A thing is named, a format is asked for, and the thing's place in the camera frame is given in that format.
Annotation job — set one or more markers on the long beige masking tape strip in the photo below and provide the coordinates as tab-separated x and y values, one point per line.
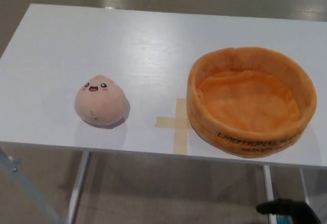
181	137

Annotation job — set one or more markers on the pink round plush toy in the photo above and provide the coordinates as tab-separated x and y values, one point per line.
101	101

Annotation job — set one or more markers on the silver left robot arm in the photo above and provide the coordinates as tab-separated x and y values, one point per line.
23	183

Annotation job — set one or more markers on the short beige masking tape strip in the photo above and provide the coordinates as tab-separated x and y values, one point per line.
166	122

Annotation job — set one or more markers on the white metal table leg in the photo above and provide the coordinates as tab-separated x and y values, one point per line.
270	183
304	183
79	183

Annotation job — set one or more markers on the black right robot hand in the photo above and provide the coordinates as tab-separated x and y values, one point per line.
293	208

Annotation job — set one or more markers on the orange plush round plate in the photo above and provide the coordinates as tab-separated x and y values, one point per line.
250	99

